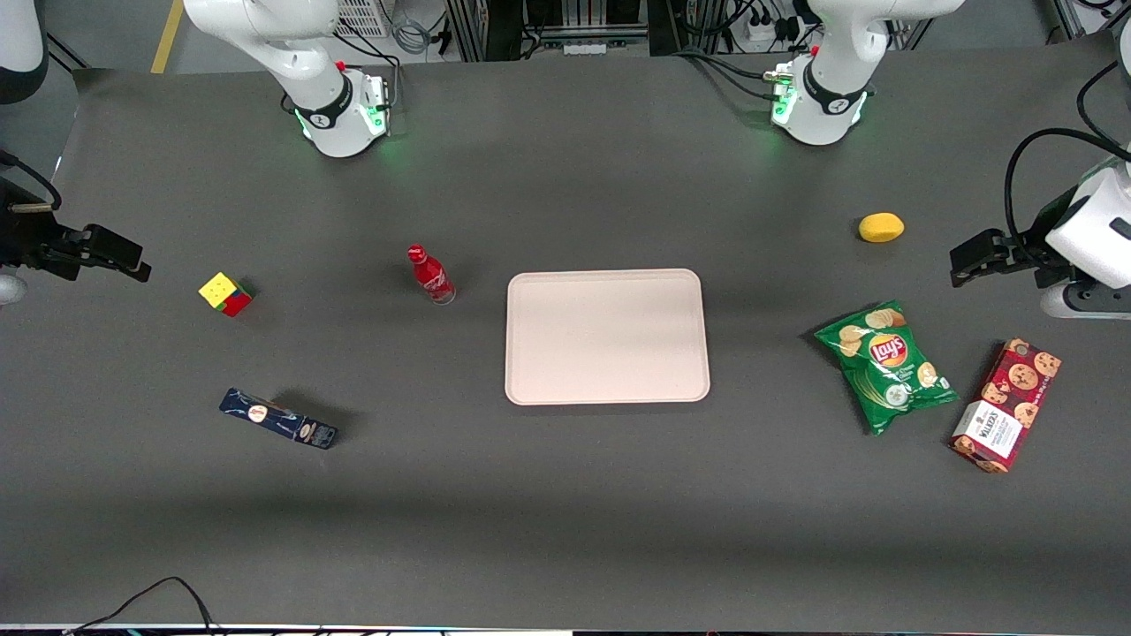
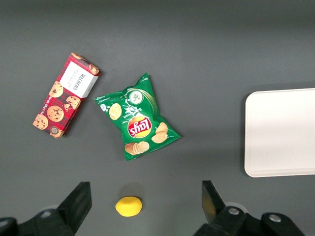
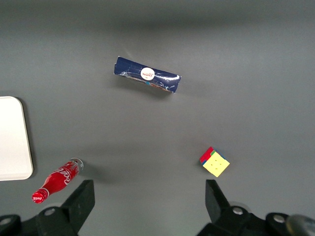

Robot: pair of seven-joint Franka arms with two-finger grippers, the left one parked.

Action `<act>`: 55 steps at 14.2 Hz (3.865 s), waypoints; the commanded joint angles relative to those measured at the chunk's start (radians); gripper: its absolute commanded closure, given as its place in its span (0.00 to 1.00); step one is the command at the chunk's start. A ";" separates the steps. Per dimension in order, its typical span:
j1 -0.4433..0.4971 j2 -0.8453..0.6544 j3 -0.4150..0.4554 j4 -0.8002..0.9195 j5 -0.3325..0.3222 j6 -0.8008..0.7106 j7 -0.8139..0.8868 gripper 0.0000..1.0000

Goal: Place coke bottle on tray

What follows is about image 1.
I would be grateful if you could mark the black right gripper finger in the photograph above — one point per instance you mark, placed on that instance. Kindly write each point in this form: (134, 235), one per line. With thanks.
(113, 245)
(88, 263)

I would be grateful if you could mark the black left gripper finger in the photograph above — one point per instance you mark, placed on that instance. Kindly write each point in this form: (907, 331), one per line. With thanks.
(997, 240)
(976, 263)

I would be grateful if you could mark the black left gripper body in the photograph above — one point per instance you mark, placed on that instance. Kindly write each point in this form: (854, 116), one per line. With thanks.
(1048, 217)

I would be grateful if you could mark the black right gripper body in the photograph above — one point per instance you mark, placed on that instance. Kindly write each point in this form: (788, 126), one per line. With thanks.
(21, 238)

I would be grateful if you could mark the red coke bottle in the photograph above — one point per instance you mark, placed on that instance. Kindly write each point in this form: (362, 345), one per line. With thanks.
(430, 276)

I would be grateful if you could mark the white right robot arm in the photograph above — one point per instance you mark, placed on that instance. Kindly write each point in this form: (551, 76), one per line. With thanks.
(292, 44)

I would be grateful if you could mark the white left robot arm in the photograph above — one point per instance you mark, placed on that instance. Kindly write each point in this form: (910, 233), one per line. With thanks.
(831, 97)

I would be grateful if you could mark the beige plastic tray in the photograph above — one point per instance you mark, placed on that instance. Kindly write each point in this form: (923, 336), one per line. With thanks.
(610, 340)

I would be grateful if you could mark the yellow lemon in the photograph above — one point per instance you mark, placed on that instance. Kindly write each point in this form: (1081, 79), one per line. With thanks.
(881, 228)

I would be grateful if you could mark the colourful puzzle cube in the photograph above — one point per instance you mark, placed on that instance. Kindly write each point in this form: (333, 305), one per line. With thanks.
(225, 294)

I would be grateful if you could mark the green Lay's chips bag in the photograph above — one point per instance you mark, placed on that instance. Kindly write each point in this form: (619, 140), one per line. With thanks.
(886, 367)

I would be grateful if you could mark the red Walkers cookie box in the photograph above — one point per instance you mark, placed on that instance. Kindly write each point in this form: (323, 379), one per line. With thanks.
(1007, 406)

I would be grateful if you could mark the yellow floor tape strip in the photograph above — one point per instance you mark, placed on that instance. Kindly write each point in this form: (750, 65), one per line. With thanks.
(166, 40)

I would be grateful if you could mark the dark blue carton box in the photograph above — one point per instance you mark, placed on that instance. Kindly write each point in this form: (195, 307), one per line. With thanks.
(278, 419)

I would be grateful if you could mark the white power strip with plugs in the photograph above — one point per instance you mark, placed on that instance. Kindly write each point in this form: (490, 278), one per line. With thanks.
(769, 31)

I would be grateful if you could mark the white perforated panel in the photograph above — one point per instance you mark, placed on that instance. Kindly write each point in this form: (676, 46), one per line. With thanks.
(362, 16)

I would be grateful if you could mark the black equipment rack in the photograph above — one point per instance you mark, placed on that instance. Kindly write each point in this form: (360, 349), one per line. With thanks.
(468, 26)

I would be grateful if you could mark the small white power strip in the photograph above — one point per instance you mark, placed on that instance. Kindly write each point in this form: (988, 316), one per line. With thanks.
(585, 48)

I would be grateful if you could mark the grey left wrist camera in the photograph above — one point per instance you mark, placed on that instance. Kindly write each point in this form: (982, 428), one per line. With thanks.
(1087, 302)

